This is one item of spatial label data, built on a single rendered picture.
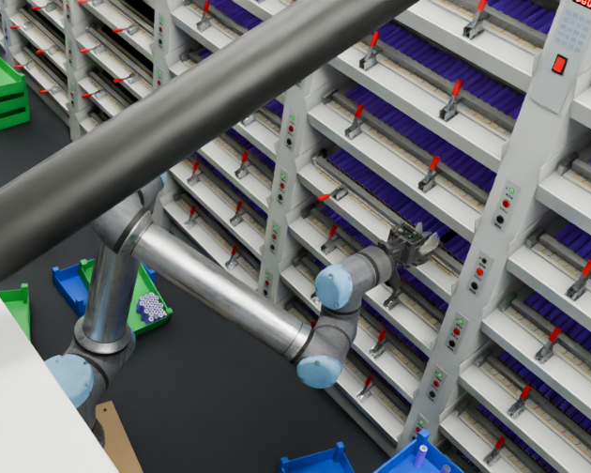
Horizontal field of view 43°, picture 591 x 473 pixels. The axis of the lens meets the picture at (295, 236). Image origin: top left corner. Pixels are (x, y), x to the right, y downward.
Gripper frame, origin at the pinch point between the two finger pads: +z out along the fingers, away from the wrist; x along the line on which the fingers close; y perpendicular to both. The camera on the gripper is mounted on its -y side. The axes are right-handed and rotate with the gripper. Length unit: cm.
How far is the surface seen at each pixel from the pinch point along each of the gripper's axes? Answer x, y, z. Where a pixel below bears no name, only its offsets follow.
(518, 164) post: -16.7, 33.6, -4.0
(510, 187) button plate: -17.0, 28.2, -4.2
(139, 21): 145, -2, 8
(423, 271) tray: -2.5, -7.1, -3.4
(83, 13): 188, -16, 9
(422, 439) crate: -29.9, -25.0, -29.3
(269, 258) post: 54, -44, -2
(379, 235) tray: 13.9, -6.9, -2.4
